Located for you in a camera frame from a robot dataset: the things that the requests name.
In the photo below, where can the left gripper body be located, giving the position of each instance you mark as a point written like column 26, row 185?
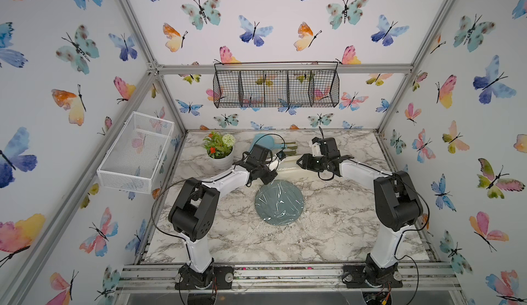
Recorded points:
column 263, row 175

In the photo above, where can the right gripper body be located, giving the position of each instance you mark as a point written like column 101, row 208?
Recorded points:
column 326, row 161

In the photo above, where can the clear plastic wrap sheet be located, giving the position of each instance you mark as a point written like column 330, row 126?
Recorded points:
column 279, row 200

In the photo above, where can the teal ceramic plate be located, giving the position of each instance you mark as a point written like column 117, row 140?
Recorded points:
column 279, row 202

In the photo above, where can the cream plastic wrap dispenser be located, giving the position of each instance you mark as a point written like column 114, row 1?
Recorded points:
column 289, row 170

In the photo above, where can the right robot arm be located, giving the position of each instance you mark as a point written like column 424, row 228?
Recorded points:
column 397, row 203

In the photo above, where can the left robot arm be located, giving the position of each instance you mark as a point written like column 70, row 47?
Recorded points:
column 192, row 214

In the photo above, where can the white green striped cloth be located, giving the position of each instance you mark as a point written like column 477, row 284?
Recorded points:
column 290, row 149

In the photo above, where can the potted plant white pot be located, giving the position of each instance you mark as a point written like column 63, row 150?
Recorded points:
column 219, row 148

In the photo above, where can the black wire wall basket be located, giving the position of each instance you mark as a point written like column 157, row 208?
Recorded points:
column 276, row 85

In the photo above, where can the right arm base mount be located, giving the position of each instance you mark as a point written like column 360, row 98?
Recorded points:
column 370, row 275

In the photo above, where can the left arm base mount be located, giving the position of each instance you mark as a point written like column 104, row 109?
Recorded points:
column 206, row 276

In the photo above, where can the white mesh wall basket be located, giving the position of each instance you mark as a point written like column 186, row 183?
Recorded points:
column 134, row 159

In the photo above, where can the aluminium front rail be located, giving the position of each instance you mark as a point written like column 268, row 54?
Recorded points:
column 325, row 276

